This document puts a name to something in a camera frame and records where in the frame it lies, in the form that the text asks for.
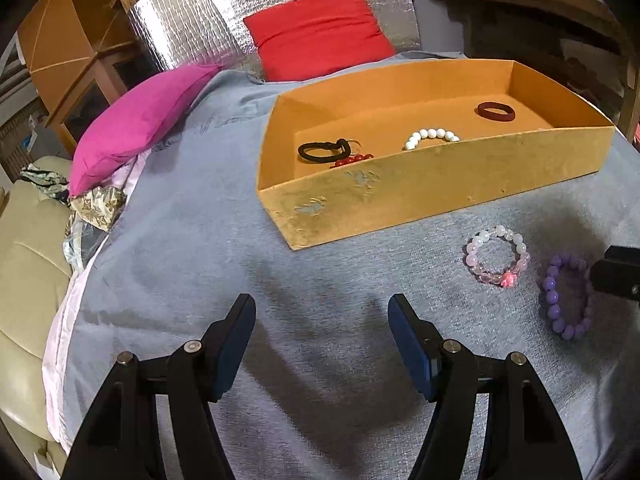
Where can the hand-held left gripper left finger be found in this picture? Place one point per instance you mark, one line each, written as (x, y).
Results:
(232, 341)

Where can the wooden cabinet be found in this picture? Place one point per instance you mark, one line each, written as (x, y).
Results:
(65, 45)

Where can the gold patterned cloth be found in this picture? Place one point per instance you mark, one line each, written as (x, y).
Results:
(97, 207)

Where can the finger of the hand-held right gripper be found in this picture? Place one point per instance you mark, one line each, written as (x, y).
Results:
(617, 272)

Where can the magenta pillow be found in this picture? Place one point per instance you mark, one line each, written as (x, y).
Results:
(145, 120)

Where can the silver insulation panel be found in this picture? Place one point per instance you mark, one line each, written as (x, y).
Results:
(200, 25)

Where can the grey blanket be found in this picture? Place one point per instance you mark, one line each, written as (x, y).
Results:
(200, 260)

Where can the orange cardboard box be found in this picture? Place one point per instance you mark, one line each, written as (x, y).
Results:
(425, 185)

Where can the beige leather sofa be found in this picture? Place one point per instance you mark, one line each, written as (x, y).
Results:
(30, 285)

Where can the pale pink sheet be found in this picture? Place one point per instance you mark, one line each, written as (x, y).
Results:
(67, 320)

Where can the red pillow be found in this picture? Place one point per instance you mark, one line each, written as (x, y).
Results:
(320, 35)

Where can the clear plastic bag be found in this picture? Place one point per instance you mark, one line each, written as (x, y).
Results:
(82, 247)

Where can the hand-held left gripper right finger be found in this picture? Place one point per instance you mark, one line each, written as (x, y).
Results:
(407, 341)

